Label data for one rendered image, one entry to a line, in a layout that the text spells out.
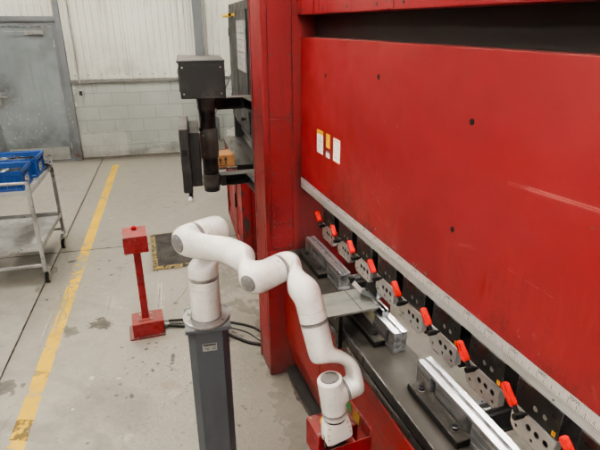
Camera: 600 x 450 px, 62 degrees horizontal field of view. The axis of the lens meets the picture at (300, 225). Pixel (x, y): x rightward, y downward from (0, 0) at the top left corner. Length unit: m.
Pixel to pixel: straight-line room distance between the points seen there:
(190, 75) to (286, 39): 0.53
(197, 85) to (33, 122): 6.70
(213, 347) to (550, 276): 1.32
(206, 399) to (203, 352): 0.24
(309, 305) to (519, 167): 0.72
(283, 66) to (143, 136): 6.61
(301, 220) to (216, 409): 1.19
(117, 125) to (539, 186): 8.30
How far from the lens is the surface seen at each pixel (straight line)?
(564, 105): 1.25
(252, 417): 3.14
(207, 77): 2.79
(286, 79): 2.72
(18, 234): 5.32
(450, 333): 1.71
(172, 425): 3.16
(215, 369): 2.19
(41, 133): 9.33
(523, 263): 1.38
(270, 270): 1.65
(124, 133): 9.17
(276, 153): 2.77
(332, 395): 1.70
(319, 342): 1.63
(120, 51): 9.00
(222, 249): 1.80
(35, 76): 9.20
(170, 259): 5.02
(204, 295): 2.02
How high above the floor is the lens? 2.12
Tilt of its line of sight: 22 degrees down
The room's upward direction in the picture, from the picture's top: straight up
